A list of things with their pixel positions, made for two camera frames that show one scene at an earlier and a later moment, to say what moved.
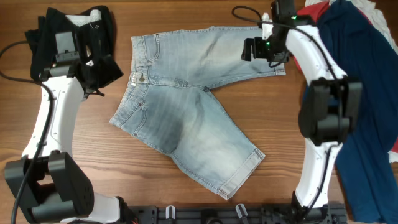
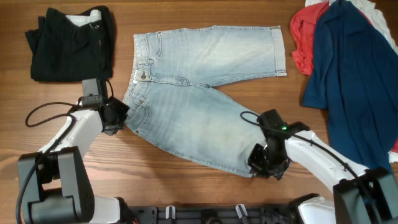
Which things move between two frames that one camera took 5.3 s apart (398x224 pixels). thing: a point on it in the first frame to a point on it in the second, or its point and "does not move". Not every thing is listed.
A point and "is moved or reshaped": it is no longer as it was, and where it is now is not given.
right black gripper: (258, 53) to (259, 168)
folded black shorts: (94, 32) does not move
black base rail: (232, 214) does not move
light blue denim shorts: (165, 101) is moved or reshaped
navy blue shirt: (367, 56) does not move
